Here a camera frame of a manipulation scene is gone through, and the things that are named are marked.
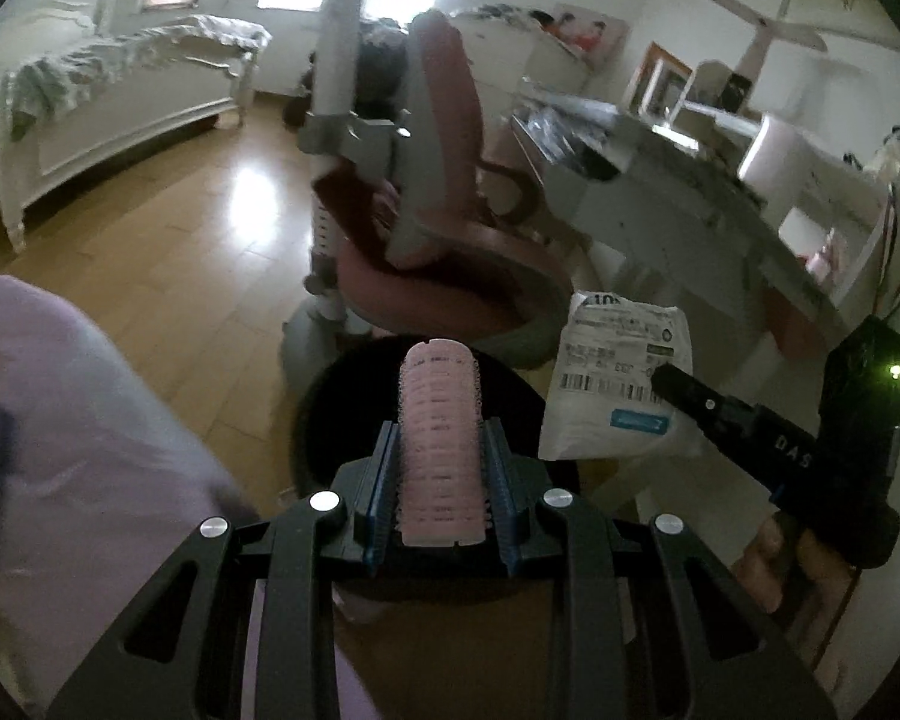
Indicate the white labelled packet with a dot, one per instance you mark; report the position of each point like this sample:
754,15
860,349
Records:
607,360

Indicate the grey crumpled blanket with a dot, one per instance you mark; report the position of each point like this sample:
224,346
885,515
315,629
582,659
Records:
67,75

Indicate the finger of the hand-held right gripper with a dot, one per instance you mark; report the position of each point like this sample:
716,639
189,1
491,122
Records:
701,401

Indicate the person's right hand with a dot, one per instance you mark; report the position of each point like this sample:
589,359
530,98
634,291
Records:
772,562

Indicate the pink canvas picture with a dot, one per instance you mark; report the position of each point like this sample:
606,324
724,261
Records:
585,30

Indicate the small black box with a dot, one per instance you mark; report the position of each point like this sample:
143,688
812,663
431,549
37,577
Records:
736,92

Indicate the white rounded container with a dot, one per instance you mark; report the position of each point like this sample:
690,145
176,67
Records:
784,154

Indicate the pink desk chair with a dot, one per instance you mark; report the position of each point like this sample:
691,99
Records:
442,105

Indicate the black trash bin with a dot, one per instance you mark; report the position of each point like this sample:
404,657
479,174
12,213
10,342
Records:
330,420

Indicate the purple tablecloth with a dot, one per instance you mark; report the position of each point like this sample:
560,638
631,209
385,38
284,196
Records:
82,427

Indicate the pink hair roller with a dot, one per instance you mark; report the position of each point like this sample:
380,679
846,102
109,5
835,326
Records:
442,450

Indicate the white desk shelf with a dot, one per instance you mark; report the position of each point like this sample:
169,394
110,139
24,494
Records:
847,240

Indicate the wooden picture frame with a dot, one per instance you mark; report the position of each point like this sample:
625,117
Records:
656,79

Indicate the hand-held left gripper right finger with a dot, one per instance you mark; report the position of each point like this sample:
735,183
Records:
499,499

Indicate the white desk lamp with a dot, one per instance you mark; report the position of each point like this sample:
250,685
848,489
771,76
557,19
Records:
765,34

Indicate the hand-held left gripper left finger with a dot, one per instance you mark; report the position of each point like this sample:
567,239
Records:
379,499

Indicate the white dresser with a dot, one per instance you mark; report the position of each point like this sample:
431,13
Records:
510,45

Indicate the white bed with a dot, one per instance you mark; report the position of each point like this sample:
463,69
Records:
120,120

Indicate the grey desk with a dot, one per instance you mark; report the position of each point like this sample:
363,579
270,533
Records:
645,195

